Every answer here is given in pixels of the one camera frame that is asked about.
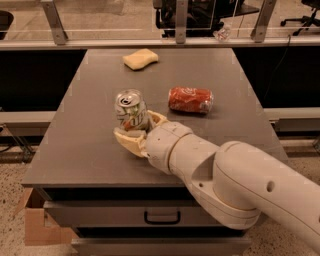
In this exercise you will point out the crumpled clear plastic wrapper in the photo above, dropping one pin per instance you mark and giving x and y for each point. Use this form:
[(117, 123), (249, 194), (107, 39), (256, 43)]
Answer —
[(223, 34)]

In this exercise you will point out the black drawer handle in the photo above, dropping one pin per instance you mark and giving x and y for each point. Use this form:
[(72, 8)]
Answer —
[(172, 219)]

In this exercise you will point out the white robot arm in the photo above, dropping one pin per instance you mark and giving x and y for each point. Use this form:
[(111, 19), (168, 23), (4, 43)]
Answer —
[(235, 182)]

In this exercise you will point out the metal railing post left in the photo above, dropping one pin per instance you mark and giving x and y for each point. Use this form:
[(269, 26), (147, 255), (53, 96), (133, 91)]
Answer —
[(58, 33)]

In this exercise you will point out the black office chair right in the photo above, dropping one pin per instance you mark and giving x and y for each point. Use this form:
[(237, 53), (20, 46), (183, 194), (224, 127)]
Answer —
[(306, 21)]

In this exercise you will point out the metal railing post middle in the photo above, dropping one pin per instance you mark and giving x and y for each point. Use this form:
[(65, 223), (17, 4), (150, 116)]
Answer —
[(181, 21)]

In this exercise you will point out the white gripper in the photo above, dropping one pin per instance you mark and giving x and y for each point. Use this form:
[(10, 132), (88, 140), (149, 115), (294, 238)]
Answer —
[(159, 144)]

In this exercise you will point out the metal railing post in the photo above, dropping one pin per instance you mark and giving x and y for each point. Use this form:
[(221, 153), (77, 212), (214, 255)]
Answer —
[(259, 32), (58, 33), (181, 21)]

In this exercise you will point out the cardboard box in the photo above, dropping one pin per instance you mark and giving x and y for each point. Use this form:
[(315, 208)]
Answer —
[(40, 227)]

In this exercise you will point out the red coke can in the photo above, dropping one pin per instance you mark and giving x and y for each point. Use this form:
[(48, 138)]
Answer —
[(191, 100)]

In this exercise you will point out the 7up soda can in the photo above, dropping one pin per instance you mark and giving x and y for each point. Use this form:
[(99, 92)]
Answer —
[(131, 110)]

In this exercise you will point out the yellow sponge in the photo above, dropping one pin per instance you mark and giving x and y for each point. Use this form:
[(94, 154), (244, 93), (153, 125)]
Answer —
[(140, 59)]

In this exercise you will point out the grey drawer cabinet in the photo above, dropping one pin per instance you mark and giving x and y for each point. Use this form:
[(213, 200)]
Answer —
[(98, 189)]

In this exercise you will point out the metal railing post right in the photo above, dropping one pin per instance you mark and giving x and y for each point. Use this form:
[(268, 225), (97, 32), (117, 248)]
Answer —
[(259, 32)]

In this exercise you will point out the black office chair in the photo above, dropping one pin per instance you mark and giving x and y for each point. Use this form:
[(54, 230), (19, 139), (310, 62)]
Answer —
[(204, 17), (306, 21)]

